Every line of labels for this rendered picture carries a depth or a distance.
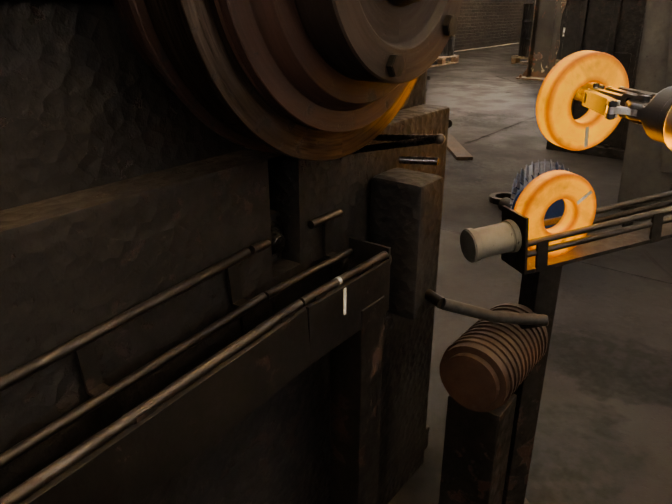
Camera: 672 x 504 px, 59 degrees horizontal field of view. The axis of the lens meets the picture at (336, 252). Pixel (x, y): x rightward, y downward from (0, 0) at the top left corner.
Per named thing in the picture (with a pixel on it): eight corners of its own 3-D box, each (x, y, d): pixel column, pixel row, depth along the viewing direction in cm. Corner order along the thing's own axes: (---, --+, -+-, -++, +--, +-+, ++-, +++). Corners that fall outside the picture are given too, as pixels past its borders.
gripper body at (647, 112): (654, 149, 79) (605, 132, 87) (704, 145, 82) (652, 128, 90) (668, 92, 76) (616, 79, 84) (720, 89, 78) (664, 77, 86)
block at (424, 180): (361, 305, 106) (364, 174, 97) (386, 290, 112) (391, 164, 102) (414, 324, 100) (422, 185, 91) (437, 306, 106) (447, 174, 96)
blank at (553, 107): (536, 58, 93) (550, 61, 90) (620, 43, 97) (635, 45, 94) (532, 154, 100) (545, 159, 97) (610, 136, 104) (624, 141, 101)
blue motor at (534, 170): (504, 249, 277) (512, 177, 264) (509, 211, 327) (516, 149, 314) (574, 256, 269) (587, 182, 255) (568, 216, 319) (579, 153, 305)
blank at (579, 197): (532, 266, 112) (543, 274, 109) (497, 207, 105) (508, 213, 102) (596, 214, 113) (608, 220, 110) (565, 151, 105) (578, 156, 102)
